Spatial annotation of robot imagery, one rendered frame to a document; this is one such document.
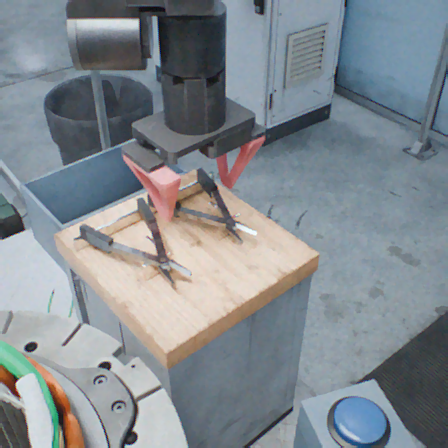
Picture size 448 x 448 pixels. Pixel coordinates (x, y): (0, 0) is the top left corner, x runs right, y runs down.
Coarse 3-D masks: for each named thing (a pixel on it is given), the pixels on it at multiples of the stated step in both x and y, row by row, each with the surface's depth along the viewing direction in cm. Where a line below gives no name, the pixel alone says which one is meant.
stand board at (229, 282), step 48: (144, 240) 56; (192, 240) 56; (288, 240) 56; (96, 288) 53; (144, 288) 51; (192, 288) 51; (240, 288) 51; (288, 288) 54; (144, 336) 47; (192, 336) 47
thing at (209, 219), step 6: (180, 210) 56; (186, 210) 56; (192, 210) 56; (186, 216) 56; (192, 216) 55; (198, 216) 55; (204, 216) 55; (210, 216) 55; (216, 216) 55; (204, 222) 55; (210, 222) 55; (216, 222) 54; (222, 222) 54
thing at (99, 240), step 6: (84, 228) 53; (90, 228) 53; (84, 234) 53; (90, 234) 52; (96, 234) 52; (102, 234) 52; (84, 240) 54; (90, 240) 53; (96, 240) 52; (102, 240) 52; (108, 240) 51; (96, 246) 53; (102, 246) 52; (108, 252) 52
